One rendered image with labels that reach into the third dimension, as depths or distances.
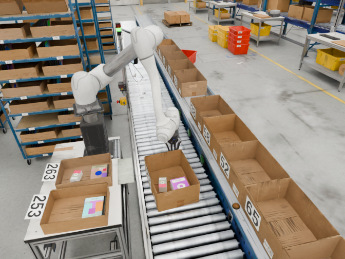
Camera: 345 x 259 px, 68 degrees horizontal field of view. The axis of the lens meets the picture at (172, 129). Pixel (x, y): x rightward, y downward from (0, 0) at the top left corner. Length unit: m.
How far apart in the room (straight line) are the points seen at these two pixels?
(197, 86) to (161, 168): 1.16
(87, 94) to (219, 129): 1.11
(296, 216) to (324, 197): 1.55
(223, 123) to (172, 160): 0.54
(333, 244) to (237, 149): 0.79
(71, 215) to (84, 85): 0.89
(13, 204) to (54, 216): 1.45
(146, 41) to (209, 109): 1.16
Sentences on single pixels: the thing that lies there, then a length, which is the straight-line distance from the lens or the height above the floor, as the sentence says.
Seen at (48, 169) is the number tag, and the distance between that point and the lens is 2.11.
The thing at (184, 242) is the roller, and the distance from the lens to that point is 1.62.
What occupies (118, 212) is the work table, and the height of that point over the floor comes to 0.75.
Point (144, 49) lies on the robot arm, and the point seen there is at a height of 1.68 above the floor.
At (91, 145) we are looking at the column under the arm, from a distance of 2.19.
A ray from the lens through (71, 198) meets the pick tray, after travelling 1.97.
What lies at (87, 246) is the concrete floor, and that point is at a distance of 2.63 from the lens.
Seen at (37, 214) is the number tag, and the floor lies 0.86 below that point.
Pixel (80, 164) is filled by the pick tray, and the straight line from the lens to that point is 2.19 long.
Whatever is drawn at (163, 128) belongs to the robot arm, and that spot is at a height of 1.23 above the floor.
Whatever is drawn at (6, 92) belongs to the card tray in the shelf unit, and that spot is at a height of 0.99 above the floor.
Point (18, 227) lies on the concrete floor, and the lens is 3.05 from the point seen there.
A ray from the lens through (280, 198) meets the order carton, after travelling 1.74.
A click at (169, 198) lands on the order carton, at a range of 1.68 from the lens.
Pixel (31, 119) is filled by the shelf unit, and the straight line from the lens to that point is 3.62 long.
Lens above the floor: 2.10
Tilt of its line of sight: 33 degrees down
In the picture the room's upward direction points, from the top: 2 degrees counter-clockwise
